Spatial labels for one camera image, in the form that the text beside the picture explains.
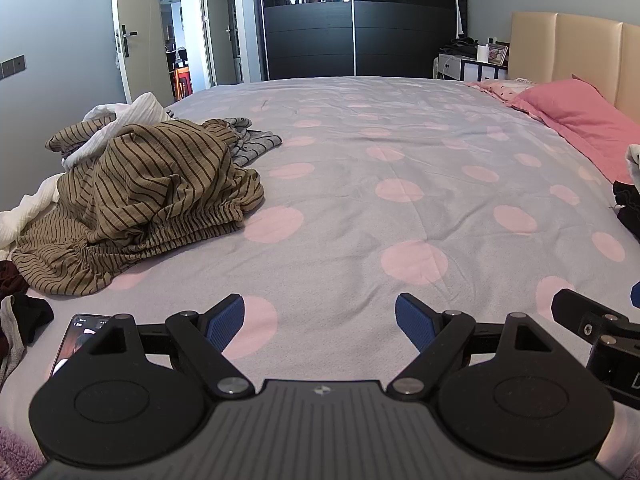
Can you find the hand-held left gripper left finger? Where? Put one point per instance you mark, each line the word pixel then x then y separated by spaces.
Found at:
pixel 227 321

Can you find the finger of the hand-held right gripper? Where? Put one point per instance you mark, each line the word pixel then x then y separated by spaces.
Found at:
pixel 636 294
pixel 575 307

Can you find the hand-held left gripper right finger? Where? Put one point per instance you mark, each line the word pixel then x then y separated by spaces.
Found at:
pixel 414 321

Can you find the brown striped garment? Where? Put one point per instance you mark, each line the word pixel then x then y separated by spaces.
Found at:
pixel 150 185

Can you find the black clothes pile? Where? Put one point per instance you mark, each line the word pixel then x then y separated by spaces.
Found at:
pixel 631 210

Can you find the white garment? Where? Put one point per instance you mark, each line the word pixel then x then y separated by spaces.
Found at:
pixel 635 162

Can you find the smartphone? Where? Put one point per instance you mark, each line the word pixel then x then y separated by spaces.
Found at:
pixel 75 340

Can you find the grey striped garment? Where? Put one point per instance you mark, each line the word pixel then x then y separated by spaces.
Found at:
pixel 255 142

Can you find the black cloth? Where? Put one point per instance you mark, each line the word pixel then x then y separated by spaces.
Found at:
pixel 32 315

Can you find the grey cloth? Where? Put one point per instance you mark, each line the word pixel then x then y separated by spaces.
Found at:
pixel 7 345

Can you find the dark maroon cloth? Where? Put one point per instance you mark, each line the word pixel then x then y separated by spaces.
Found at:
pixel 10 277

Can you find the white crinkled cloth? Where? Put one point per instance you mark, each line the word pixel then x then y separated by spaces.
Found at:
pixel 145 107

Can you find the patterned pink pillow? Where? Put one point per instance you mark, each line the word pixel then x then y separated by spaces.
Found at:
pixel 500 89

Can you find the orange furniture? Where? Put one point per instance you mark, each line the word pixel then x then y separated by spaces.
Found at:
pixel 182 82

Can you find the purple fuzzy cloth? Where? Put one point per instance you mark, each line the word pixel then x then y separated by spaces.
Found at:
pixel 17 452

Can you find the white nightstand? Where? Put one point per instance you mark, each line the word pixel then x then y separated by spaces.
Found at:
pixel 475 70

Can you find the beige padded headboard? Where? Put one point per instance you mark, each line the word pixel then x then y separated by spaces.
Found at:
pixel 565 45

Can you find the white box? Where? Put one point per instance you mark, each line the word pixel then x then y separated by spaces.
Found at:
pixel 482 54

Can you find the black bag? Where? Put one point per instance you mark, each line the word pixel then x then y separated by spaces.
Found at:
pixel 460 46

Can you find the black sliding wardrobe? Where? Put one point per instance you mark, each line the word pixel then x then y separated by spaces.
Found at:
pixel 310 45

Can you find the photo frame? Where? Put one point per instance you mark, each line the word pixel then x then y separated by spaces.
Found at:
pixel 498 54

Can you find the wall light switch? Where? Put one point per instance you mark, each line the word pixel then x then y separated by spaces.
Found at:
pixel 12 66

